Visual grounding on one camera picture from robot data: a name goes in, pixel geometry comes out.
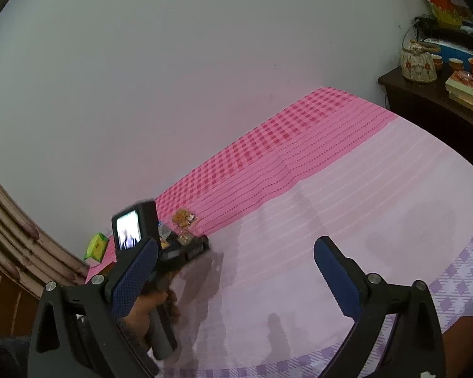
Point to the clear orange snack packet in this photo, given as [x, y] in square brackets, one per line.
[185, 218]

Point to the yellow zigzag rim container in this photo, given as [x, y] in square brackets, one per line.
[448, 17]

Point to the green tissue box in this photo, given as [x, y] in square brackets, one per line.
[96, 247]

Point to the pink checked tablecloth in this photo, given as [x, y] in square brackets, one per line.
[338, 185]

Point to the floral teapot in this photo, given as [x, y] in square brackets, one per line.
[417, 65]

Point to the blue and white tray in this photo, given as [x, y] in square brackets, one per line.
[456, 52]

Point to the person's left forearm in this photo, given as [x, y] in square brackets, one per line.
[132, 340]

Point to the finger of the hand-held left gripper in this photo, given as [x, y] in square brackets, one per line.
[195, 251]

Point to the dark wooden side table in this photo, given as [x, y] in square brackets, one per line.
[409, 90]

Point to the person's left hand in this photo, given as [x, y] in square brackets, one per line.
[142, 315]

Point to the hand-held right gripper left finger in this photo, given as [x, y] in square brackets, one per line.
[136, 279]

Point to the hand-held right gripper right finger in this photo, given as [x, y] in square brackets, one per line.
[336, 277]

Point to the beige patterned curtain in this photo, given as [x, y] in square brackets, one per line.
[8, 224]

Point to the clear sesame bar packet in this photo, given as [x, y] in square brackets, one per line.
[164, 234]

